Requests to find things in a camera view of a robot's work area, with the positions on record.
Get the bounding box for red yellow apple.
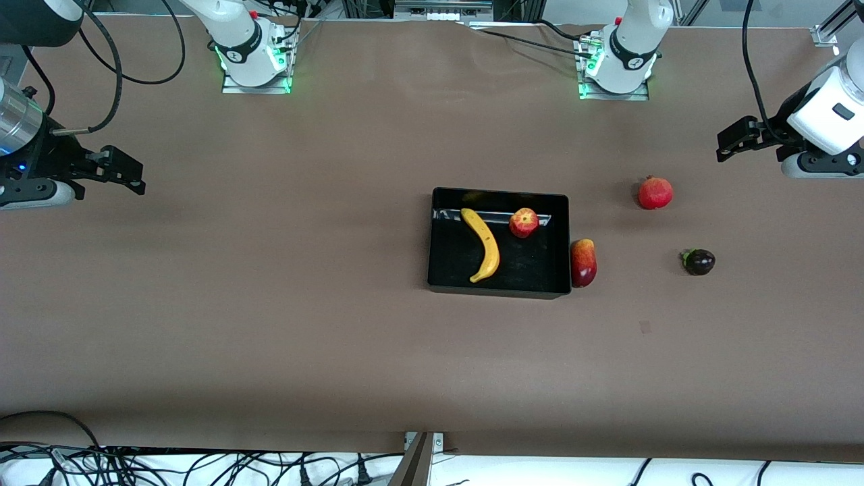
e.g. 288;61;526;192
509;208;540;239

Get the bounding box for black rectangular plastic box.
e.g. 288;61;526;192
427;187;572;300

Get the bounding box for yellow banana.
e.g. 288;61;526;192
460;208;501;284

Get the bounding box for red pomegranate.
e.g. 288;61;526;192
638;175;674;211

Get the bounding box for dark purple mangosteen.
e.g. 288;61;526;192
680;248;716;277

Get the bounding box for red yellow mango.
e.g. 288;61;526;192
570;238;598;289

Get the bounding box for brown table cover sheet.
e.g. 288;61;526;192
0;13;864;461

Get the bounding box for metal socket strip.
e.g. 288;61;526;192
394;0;493;22

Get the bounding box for dark slanted beam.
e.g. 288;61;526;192
387;432;434;486

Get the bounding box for thin looping black cable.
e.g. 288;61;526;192
73;0;187;86

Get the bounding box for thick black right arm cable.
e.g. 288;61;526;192
51;0;124;136

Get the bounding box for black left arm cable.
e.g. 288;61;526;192
742;0;780;136

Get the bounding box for aluminium frame profile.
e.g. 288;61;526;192
812;0;864;48

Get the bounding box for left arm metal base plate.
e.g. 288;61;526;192
577;37;650;102

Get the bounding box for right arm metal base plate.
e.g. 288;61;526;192
221;24;298;95

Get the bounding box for black cable to arm base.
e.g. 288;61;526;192
466;20;598;60

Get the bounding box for arched black cable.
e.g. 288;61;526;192
0;410;103;452

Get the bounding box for tangled black cables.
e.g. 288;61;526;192
0;442;406;486

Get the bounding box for small metal bracket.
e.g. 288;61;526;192
404;432;445;453

